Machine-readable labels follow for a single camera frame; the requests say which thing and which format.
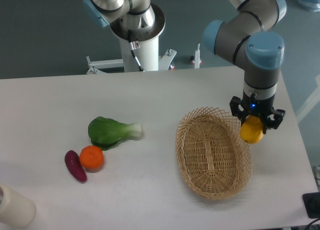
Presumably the black device at table edge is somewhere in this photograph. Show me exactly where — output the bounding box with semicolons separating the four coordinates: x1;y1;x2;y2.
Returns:
302;192;320;219

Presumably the white metal base frame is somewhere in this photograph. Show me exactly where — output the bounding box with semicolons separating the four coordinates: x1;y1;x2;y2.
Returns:
85;42;204;75

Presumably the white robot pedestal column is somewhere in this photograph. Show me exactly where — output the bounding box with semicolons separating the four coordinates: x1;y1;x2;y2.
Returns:
109;2;166;73

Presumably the green bok choy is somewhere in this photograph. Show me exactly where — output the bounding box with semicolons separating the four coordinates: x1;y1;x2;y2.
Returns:
87;116;143;151

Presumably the orange tangerine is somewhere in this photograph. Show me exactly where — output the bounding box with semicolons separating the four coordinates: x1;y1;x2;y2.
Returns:
79;145;105;170

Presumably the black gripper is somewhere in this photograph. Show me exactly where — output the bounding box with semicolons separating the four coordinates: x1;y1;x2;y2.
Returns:
229;92;286;135

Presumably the woven wicker basket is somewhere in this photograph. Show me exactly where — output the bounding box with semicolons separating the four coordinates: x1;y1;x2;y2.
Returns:
175;107;252;200

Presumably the cream cylindrical bottle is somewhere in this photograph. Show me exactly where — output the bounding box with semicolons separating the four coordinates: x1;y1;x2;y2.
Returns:
0;183;36;228

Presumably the black cable on pedestal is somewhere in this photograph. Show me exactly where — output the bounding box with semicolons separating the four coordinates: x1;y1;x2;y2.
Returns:
127;29;146;73

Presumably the purple sweet potato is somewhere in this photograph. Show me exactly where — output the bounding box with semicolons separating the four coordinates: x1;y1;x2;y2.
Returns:
64;150;87;183

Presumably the yellow mango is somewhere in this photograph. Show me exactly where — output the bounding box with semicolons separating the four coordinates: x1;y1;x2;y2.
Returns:
240;115;264;144

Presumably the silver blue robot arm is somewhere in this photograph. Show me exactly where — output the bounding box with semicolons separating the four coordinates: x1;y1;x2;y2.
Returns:
83;0;287;133

